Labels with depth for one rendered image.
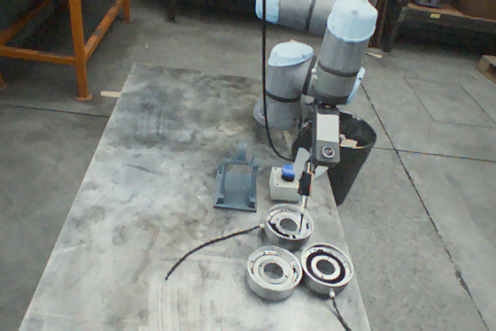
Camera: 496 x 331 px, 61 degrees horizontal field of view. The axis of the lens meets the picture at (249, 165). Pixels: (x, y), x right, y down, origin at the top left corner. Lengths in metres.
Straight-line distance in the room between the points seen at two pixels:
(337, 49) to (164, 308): 0.53
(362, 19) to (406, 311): 1.50
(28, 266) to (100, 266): 1.09
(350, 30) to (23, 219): 1.71
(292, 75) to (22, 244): 1.34
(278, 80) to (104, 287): 0.72
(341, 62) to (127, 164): 0.58
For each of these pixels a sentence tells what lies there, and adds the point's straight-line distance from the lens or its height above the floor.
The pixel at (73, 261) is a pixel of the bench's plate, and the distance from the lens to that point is 0.87.
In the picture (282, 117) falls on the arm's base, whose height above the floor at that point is 0.84.
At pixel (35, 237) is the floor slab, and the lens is 2.02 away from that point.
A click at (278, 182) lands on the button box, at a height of 0.84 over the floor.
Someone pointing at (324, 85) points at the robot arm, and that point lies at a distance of 0.76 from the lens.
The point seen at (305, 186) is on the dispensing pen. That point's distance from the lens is 0.87.
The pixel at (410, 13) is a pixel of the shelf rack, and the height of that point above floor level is 0.41.
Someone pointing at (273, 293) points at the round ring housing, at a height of 0.83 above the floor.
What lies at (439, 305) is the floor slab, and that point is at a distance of 2.11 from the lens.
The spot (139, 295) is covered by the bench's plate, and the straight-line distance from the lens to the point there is 0.81.
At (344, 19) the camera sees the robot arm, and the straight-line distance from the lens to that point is 0.72.
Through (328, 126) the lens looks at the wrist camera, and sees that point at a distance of 0.77.
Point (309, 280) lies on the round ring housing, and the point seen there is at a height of 0.83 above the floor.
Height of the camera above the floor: 1.47
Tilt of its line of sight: 38 degrees down
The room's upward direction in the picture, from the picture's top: 12 degrees clockwise
